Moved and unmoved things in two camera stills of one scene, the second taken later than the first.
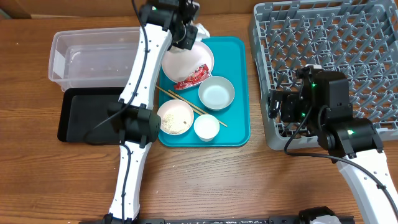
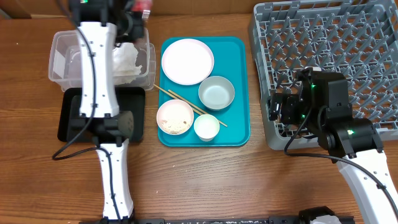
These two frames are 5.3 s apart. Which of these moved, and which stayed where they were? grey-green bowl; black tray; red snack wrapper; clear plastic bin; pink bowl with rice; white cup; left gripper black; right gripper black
Moved: red snack wrapper; left gripper black
Stayed: white cup; grey-green bowl; black tray; pink bowl with rice; clear plastic bin; right gripper black
